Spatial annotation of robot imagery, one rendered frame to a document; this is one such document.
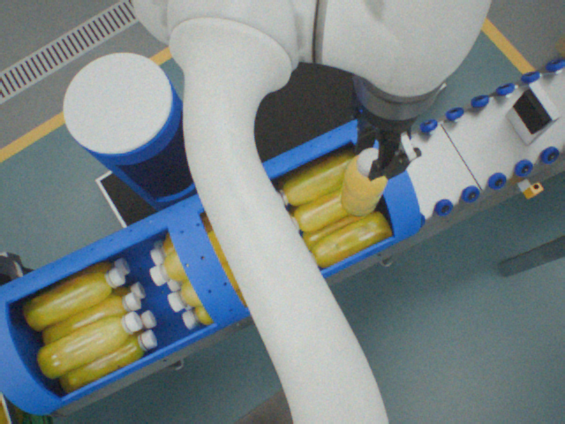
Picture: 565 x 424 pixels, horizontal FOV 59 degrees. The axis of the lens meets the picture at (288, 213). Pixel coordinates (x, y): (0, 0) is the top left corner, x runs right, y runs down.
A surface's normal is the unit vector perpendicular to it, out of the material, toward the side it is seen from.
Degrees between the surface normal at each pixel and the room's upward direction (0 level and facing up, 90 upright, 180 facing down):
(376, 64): 89
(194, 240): 5
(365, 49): 82
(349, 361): 34
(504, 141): 0
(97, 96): 0
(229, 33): 52
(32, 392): 47
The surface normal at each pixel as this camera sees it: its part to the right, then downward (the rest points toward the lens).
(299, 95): -0.05, -0.25
